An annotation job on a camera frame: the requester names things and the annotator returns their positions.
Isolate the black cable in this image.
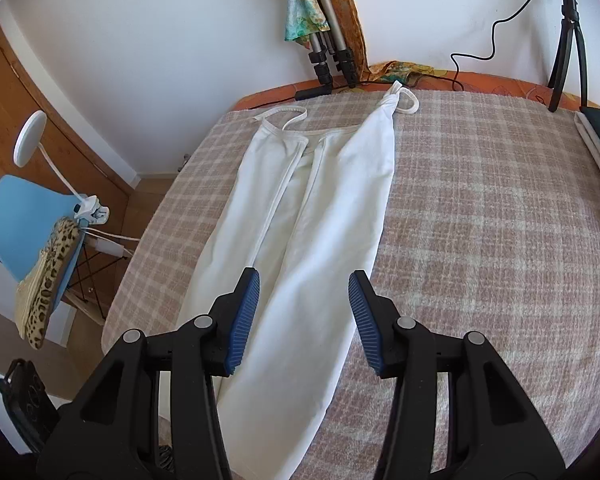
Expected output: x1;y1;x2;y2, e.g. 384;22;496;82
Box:
357;0;546;92

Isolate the leopard print cloth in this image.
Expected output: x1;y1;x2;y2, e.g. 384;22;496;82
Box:
15;217;80;350

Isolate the plaid beige blanket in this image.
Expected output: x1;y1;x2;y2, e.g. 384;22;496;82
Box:
101;91;600;480

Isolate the black small tripod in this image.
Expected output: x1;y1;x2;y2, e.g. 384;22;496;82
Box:
547;0;592;113

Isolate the grey tripod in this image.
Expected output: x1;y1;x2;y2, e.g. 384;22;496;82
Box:
295;0;359;102

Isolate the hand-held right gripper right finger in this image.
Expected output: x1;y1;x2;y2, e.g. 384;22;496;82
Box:
348;270;567;480

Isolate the blue chair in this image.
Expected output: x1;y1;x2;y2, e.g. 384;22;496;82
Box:
0;175;131;325

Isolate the white strappy top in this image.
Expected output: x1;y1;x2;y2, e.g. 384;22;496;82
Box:
168;81;421;477

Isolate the black bag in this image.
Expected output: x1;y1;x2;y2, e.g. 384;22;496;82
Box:
0;358;61;456

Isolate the orange patterned fabric strip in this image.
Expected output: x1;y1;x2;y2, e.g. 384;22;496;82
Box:
325;0;372;78

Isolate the white desk lamp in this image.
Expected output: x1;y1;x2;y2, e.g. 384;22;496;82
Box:
13;111;112;225

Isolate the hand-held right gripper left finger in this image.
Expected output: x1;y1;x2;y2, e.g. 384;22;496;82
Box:
36;267;261;480

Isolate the colourful floral scarf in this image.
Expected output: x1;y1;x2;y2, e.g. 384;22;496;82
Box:
266;0;331;46

